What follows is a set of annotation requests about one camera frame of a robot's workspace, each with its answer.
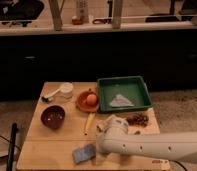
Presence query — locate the blue sponge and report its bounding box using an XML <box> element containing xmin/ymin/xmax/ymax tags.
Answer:
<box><xmin>72</xmin><ymin>144</ymin><xmax>96</xmax><ymax>164</ymax></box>

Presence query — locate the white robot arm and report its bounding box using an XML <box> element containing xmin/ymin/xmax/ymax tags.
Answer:
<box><xmin>96</xmin><ymin>115</ymin><xmax>197</xmax><ymax>164</ymax></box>

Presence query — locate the dark purple bowl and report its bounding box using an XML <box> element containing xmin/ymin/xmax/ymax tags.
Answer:
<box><xmin>41</xmin><ymin>105</ymin><xmax>65</xmax><ymax>130</ymax></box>

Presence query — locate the yellow banana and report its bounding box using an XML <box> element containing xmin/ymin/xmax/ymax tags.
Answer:
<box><xmin>84</xmin><ymin>113</ymin><xmax>96</xmax><ymax>135</ymax></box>

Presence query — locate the brown grape bunch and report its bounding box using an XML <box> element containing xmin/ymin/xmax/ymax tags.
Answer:
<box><xmin>126</xmin><ymin>114</ymin><xmax>149</xmax><ymax>127</ymax></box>

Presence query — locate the orange plate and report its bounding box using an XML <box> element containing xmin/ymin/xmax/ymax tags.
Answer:
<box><xmin>75</xmin><ymin>89</ymin><xmax>99</xmax><ymax>112</ymax></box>

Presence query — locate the orange ball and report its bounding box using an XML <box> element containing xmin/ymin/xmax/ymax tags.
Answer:
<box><xmin>86</xmin><ymin>94</ymin><xmax>97</xmax><ymax>106</ymax></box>

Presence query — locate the grey crumpled cloth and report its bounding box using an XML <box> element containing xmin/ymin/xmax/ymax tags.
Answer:
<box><xmin>109</xmin><ymin>94</ymin><xmax>134</xmax><ymax>107</ymax></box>

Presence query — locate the green plastic tray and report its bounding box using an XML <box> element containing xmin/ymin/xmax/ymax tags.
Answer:
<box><xmin>97</xmin><ymin>76</ymin><xmax>152</xmax><ymax>113</ymax></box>

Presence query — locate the white measuring scoop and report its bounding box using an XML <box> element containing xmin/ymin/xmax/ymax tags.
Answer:
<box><xmin>44</xmin><ymin>82</ymin><xmax>73</xmax><ymax>98</ymax></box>

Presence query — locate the black pole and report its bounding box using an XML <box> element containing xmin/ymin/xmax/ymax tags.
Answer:
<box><xmin>6</xmin><ymin>123</ymin><xmax>18</xmax><ymax>171</ymax></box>

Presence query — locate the red object on shelf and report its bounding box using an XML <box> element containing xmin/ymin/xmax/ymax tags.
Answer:
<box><xmin>71</xmin><ymin>16</ymin><xmax>84</xmax><ymax>25</ymax></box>

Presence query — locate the black office chair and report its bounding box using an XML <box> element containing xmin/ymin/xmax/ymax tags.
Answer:
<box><xmin>0</xmin><ymin>0</ymin><xmax>44</xmax><ymax>27</ymax></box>

